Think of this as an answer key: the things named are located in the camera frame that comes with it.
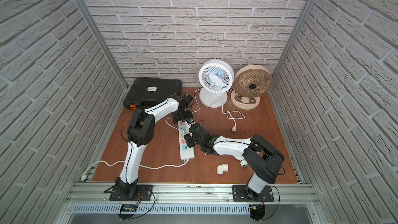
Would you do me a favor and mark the white vent grille strip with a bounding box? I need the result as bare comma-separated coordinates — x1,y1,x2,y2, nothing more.
72,203,250,215

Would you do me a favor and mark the white desk fan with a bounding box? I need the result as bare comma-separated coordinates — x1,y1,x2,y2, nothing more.
199,59,234,108

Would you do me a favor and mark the white fan power cable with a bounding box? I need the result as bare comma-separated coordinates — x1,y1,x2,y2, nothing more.
219,96,246,132

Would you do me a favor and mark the aluminium mounting rail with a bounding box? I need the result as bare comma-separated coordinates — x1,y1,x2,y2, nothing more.
65,181,320,205

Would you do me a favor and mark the beige bear desk fan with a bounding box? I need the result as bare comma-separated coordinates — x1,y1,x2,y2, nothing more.
231,64,273,110

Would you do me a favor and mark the white multicolour power strip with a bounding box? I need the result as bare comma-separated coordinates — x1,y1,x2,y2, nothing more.
178,121,195,161

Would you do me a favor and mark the white pvc elbow fitting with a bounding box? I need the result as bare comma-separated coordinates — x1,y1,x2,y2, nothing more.
217,164,229,175

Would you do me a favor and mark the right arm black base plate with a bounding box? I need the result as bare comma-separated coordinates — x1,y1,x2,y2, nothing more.
232,185,274,202

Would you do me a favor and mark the black plastic tool case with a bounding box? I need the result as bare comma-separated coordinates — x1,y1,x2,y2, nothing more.
123,77,182,110

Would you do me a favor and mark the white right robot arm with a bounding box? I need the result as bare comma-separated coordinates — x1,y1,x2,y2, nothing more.
184,123,285,201

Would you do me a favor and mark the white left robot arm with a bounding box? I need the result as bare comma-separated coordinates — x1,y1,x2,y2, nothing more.
115,94,193,199

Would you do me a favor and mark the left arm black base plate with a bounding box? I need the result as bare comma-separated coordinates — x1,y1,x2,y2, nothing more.
109,184,153,202

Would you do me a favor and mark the white power strip cable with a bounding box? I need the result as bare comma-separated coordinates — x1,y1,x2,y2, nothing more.
80,158,190,183

